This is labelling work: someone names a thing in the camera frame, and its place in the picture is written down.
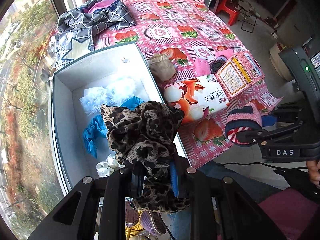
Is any white polka dot scrunchie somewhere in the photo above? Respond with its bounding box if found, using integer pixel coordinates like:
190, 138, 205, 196
96, 153, 125, 178

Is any leopard print scrunchie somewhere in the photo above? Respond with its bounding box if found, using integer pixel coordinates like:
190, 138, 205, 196
100, 101, 190, 213

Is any pink navy striped sock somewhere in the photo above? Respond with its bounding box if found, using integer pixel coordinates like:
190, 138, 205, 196
225, 102, 263, 147

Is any blue fabric scrunchie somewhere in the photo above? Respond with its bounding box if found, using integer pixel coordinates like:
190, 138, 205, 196
82, 114, 107, 158
121, 96, 144, 111

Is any fluffy light blue scrunchie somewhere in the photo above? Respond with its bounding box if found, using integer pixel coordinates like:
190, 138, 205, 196
79, 77, 137, 115

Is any beige sock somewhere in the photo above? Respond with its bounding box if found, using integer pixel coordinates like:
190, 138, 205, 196
148, 54, 176, 82

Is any person's right hand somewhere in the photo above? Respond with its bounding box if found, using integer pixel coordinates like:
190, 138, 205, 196
306, 160, 320, 186

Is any floral tissue pack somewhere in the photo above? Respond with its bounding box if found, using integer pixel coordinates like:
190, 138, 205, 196
164, 74, 229, 124

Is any pink patterned carton box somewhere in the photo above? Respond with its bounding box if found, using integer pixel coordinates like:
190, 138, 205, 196
215, 50, 265, 99

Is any dark beaded rolled sock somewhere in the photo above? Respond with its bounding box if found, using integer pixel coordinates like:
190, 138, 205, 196
210, 60, 225, 74

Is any lavender knitted rolled sock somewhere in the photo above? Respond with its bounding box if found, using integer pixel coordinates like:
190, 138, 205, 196
217, 56, 228, 62

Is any white storage box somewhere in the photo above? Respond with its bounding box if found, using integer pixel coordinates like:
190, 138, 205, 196
48, 41, 188, 197

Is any pink foam sponge with holes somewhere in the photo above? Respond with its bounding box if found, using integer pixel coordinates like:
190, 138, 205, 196
195, 58, 211, 77

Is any red plastic stool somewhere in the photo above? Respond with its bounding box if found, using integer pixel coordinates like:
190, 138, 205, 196
215, 0, 240, 26

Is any navy plaid cloth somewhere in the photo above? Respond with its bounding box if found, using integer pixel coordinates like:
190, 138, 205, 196
50, 0, 136, 66

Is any pink strawberry tablecloth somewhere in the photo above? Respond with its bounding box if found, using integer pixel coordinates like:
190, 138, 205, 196
94, 0, 279, 168

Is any black folding chair frame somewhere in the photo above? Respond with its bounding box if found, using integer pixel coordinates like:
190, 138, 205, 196
238, 0, 260, 33

